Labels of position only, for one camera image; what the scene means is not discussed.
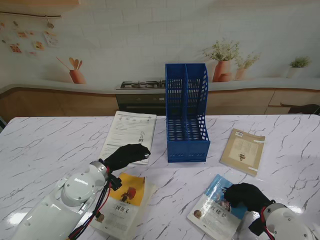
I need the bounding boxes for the blue plastic file holder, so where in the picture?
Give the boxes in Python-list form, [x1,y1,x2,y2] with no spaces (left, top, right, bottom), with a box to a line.
[165,62,211,164]

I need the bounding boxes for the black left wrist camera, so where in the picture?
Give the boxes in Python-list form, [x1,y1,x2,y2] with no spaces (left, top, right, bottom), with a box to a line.
[108,174,123,192]

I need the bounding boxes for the arm red black cables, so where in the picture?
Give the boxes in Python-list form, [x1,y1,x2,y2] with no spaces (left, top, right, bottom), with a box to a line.
[67,166,113,240]
[259,207,276,240]

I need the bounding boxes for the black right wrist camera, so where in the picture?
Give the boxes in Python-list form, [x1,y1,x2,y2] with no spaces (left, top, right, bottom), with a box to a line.
[247,217,266,237]

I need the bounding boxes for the white printed worksheet booklet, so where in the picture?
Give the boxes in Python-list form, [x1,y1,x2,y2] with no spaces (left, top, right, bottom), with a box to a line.
[97,110,158,166]

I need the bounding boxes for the left arm red black cables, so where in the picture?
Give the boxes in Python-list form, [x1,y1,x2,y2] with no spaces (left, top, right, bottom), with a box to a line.
[67,166,113,240]

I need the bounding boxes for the hanging white note card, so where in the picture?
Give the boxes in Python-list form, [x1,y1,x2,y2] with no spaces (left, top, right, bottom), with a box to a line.
[43,31,60,48]

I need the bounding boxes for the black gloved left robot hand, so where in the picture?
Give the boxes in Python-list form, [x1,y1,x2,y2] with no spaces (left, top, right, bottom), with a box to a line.
[97,143,152,173]

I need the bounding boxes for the right arm red black cables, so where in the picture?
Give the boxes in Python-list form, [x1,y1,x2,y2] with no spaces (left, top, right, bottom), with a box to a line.
[259,207,276,240]

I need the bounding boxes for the yellow and white cover book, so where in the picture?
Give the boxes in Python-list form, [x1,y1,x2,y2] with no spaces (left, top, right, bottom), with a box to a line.
[89,171,152,237]

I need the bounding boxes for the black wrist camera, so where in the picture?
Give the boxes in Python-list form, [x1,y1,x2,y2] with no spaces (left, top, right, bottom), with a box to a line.
[108,174,123,192]
[247,217,266,237]

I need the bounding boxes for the light blue cover book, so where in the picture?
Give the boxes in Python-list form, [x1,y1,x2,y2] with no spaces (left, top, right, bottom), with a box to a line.
[186,174,245,240]

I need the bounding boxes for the beige cover book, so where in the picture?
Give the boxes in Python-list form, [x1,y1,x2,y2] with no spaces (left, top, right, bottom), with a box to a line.
[219,128,266,178]

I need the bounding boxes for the gas hob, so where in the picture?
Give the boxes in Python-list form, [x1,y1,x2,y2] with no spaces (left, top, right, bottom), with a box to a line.
[119,79,167,90]

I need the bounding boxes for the wooden hanging rail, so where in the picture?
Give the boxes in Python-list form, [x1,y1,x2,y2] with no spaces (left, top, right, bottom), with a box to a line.
[0,11,62,19]

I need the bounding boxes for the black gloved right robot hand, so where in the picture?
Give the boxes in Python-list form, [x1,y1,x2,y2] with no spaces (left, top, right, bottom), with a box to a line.
[223,182,273,213]

